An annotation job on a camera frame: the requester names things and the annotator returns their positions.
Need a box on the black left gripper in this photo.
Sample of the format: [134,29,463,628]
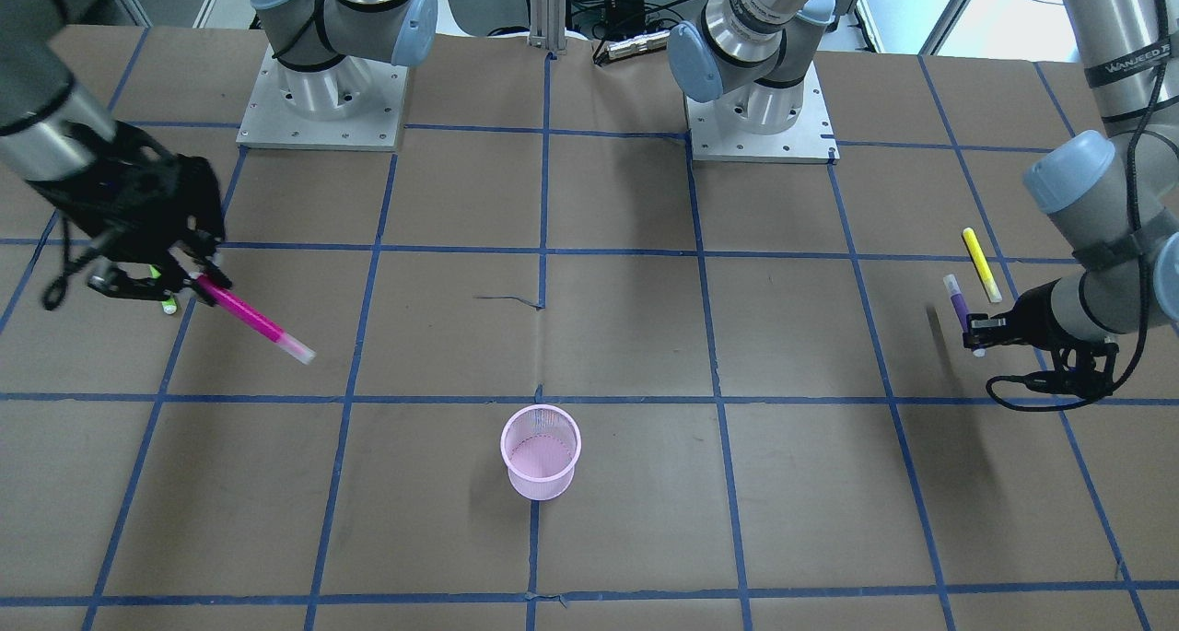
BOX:
[963,281,1119,374]

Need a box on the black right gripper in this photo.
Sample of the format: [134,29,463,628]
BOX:
[55,124,231,307]

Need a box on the purple highlighter pen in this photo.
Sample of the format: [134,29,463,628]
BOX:
[942,274,986,359]

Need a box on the pink highlighter pen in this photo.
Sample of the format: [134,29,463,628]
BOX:
[218,291,316,364]

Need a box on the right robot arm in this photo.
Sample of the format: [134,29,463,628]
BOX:
[4,0,439,310]

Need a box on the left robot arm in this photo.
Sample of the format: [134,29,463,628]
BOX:
[667,0,1175,356]

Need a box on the pink mesh cup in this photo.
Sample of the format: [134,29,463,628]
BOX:
[498,405,584,501]

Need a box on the green highlighter pen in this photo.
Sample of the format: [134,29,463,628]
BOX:
[150,265,180,316]

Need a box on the yellow highlighter pen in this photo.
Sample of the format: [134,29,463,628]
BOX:
[961,226,1003,304]

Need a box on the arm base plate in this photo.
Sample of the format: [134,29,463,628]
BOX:
[683,64,841,164]
[236,48,410,153]

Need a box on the aluminium frame post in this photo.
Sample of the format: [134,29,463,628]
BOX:
[526,0,567,55]

